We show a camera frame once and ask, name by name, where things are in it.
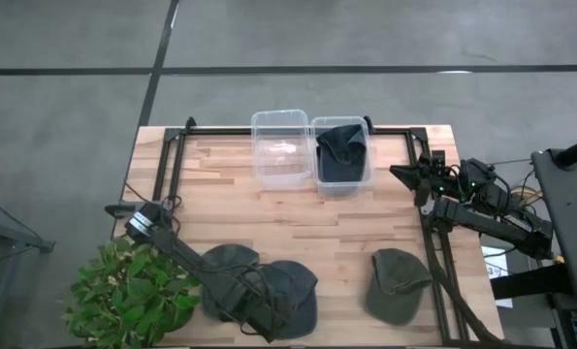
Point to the black floor stand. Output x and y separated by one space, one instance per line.
11 232

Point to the clear plastic storage bin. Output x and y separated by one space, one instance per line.
341 189
283 165

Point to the black crossbar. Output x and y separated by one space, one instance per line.
530 282

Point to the grey metal equipment stand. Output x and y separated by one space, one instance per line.
571 218

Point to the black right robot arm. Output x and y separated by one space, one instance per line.
501 218

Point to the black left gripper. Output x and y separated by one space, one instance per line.
254 305

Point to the white paper sheet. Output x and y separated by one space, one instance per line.
497 278

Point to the olive green baseball cap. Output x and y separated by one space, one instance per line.
230 254
394 295

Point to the navy blue baseball cap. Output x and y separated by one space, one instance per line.
341 143
300 286
339 173

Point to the black aluminium table frame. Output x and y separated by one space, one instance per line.
171 160

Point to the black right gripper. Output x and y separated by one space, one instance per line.
436 177

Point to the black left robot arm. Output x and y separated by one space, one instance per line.
171 244

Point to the green potted plant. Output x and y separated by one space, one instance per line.
128 295

